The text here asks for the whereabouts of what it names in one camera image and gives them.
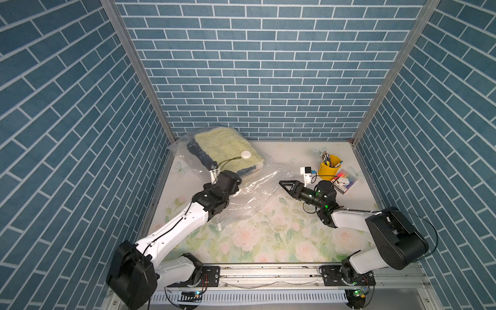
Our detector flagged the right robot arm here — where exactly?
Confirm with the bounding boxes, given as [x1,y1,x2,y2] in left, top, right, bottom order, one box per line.
[279,180,429,285]

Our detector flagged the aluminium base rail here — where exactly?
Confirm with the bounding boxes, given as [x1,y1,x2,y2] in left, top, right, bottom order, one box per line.
[156,262,430,290]

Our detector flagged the yellow metal pen bucket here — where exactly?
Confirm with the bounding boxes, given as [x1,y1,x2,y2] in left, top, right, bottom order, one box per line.
[317,155,342,181]

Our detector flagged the clear plastic vacuum bag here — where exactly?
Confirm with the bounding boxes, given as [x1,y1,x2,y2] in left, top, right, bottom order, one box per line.
[169,127,291,227]

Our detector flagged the light green fluffy blanket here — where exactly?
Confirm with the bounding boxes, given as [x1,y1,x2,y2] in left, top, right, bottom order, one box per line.
[192,127,264,177]

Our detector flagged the navy blue star blanket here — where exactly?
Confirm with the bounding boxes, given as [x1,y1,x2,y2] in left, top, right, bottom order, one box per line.
[187,138,218,171]

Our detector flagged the pens in bucket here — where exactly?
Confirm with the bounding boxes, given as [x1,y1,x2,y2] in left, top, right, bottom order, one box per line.
[321,151,333,167]

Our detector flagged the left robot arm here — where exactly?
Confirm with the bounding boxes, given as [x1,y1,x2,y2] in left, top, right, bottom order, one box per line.
[106,170,242,309]

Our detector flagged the clear box of stationery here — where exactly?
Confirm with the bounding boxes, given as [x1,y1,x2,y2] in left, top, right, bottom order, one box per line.
[331,169,358,195]

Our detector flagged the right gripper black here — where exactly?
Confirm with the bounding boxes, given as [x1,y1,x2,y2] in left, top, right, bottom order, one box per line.
[280,181,324,211]

